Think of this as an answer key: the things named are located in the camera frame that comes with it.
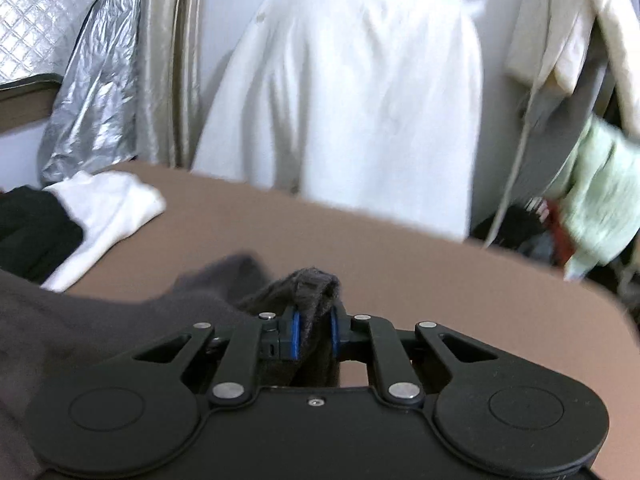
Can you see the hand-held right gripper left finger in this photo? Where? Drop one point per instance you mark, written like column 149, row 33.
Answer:
column 295, row 335

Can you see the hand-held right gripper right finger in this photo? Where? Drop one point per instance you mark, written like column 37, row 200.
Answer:
column 334, row 335

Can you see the dark brown knit sweater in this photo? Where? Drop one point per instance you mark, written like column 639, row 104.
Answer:
column 100, row 330

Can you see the pile of dark clothes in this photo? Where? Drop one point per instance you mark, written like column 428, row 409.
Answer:
column 520, row 225

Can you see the white folded garment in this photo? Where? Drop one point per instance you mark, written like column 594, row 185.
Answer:
column 115, row 210

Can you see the white fleece blanket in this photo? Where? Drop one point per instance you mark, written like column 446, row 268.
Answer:
column 350, row 110

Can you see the white bent pole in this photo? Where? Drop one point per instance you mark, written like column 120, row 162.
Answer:
column 515, row 166

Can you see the black folded garment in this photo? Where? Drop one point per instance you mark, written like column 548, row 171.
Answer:
column 35, row 230

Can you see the silver crinkled foil sheet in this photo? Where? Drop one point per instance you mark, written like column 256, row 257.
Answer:
column 90, row 110

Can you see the light green garment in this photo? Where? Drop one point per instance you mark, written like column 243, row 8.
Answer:
column 605, row 195

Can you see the beige curtain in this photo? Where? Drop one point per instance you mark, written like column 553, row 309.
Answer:
column 160, row 60

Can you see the brown window sill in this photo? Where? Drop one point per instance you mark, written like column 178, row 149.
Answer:
column 25, row 105

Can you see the cream padded jacket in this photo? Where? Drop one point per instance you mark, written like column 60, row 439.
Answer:
column 565, row 35

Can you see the silver quilted window cover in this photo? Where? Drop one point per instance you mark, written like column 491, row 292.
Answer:
column 40, row 10

